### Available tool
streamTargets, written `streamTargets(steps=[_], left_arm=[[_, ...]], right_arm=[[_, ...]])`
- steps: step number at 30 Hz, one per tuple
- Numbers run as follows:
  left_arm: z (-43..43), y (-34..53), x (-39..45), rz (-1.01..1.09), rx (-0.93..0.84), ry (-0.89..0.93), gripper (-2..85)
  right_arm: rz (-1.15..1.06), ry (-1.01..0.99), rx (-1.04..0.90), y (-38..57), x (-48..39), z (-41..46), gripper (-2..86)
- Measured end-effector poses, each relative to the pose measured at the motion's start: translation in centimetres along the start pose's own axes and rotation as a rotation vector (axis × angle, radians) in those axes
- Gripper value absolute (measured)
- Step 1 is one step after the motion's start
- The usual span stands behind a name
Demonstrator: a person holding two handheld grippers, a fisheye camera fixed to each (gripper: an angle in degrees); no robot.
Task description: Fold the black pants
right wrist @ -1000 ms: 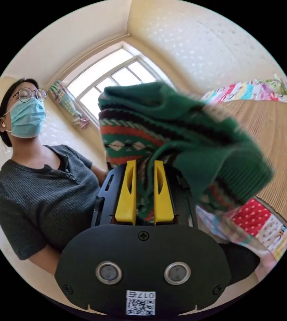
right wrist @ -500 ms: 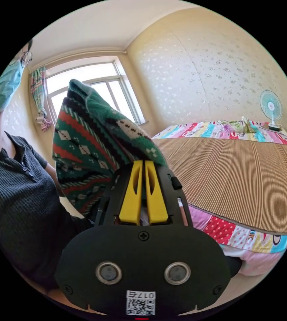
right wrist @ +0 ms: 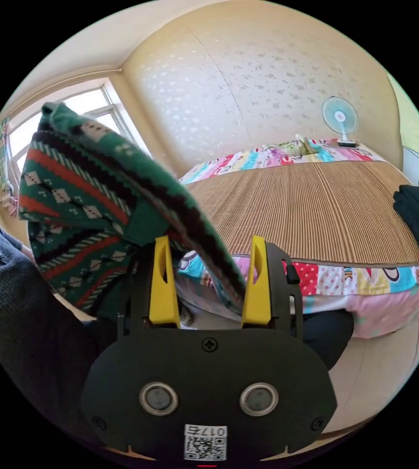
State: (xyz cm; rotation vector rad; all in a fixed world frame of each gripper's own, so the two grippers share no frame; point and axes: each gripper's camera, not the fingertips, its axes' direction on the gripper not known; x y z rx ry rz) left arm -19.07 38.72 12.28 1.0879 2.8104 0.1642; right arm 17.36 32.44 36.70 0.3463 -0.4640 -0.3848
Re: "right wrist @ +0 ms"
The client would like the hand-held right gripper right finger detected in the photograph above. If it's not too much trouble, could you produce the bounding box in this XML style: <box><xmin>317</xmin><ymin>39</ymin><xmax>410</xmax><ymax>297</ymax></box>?
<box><xmin>241</xmin><ymin>235</ymin><xmax>272</xmax><ymax>327</ymax></box>

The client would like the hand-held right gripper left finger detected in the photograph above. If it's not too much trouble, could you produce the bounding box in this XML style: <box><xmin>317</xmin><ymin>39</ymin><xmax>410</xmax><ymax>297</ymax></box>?
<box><xmin>149</xmin><ymin>235</ymin><xmax>181</xmax><ymax>325</ymax></box>

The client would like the green patterned sweater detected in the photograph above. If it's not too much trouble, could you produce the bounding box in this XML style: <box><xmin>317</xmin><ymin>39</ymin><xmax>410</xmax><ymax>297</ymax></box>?
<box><xmin>18</xmin><ymin>102</ymin><xmax>249</xmax><ymax>320</ymax></box>

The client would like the bed with mat and printed sheet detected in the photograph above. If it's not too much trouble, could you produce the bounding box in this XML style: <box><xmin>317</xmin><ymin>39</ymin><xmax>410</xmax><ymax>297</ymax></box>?
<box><xmin>178</xmin><ymin>137</ymin><xmax>419</xmax><ymax>340</ymax></box>

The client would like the person's body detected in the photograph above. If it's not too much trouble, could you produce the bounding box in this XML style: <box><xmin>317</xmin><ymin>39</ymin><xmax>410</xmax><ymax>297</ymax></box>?
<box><xmin>0</xmin><ymin>216</ymin><xmax>355</xmax><ymax>451</ymax></box>

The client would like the small table fan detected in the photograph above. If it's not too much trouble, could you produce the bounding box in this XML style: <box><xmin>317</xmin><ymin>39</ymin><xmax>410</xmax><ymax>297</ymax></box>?
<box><xmin>321</xmin><ymin>96</ymin><xmax>360</xmax><ymax>149</ymax></box>

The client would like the window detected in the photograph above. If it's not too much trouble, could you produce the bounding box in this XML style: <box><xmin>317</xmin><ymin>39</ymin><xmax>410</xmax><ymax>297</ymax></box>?
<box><xmin>7</xmin><ymin>84</ymin><xmax>152</xmax><ymax>191</ymax></box>

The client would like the plaid curtain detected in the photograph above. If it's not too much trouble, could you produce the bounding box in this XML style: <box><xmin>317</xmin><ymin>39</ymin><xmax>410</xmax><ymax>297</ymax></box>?
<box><xmin>0</xmin><ymin>117</ymin><xmax>20</xmax><ymax>217</ymax></box>

